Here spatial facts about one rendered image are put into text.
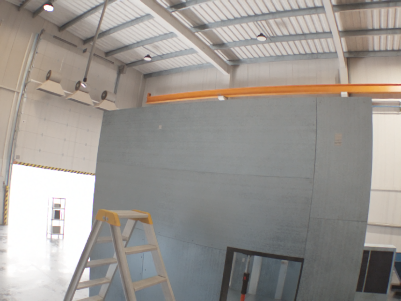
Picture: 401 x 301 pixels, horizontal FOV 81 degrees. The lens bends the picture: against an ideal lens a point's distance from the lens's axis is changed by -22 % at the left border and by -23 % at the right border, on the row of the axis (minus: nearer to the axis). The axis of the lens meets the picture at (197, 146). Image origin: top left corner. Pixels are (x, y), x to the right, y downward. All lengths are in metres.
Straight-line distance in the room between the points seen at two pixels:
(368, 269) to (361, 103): 5.01
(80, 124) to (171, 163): 10.35
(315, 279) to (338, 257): 0.21
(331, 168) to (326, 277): 0.72
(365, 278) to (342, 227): 4.76
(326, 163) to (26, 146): 10.54
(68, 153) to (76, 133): 0.96
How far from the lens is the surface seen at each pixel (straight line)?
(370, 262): 6.53
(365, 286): 6.67
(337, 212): 1.88
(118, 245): 1.77
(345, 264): 1.93
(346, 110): 1.96
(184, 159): 2.32
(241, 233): 2.07
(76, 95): 11.62
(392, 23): 10.05
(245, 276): 2.14
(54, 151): 11.91
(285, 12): 9.32
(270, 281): 5.85
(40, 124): 11.61
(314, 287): 1.99
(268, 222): 1.99
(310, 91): 10.69
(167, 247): 2.43
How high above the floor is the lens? 2.56
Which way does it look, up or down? 7 degrees up
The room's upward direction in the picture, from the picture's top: 6 degrees clockwise
